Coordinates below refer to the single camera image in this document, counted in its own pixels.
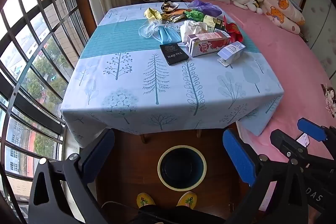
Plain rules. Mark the pink bed sheet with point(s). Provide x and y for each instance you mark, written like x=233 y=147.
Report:
x=288 y=69

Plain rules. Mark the bear print quilt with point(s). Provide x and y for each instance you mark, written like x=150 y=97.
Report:
x=282 y=10

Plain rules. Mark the cream and green carton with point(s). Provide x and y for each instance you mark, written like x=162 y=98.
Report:
x=210 y=20

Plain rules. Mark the red and white juice carton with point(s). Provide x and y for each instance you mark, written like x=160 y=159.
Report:
x=207 y=45

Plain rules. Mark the red wrapper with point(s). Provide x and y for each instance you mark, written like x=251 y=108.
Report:
x=233 y=29

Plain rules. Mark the black trousers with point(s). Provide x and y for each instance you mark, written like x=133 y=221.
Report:
x=178 y=216

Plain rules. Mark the purple plastic bag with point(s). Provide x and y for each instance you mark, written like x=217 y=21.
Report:
x=204 y=6

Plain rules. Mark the window with metal grille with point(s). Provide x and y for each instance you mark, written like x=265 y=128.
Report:
x=31 y=61

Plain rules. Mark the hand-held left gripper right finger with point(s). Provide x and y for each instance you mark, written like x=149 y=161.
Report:
x=239 y=158

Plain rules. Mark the small white lavender box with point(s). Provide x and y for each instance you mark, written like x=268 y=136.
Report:
x=231 y=52

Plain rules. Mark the green wrapper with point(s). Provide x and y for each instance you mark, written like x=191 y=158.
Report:
x=194 y=15

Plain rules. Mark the black booklet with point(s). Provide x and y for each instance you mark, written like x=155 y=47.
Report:
x=173 y=54

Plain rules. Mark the blue face mask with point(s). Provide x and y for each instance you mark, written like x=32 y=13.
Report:
x=168 y=35

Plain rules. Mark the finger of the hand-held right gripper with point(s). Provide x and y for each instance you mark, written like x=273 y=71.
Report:
x=282 y=141
x=311 y=129

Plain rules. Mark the brown foil snack bag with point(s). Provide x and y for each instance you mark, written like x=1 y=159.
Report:
x=169 y=7

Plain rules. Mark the tree print tablecloth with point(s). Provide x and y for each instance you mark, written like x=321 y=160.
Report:
x=157 y=95

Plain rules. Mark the clear plastic bag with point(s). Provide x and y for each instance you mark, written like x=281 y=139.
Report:
x=148 y=29

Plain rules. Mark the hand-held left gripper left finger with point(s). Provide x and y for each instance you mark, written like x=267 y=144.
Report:
x=98 y=153

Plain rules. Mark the blue wastebasket with cream rim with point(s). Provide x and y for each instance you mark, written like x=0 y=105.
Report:
x=182 y=169

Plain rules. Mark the yellow wrapper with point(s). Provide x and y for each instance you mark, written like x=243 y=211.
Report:
x=153 y=13

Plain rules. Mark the white tissue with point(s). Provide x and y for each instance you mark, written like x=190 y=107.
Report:
x=193 y=28

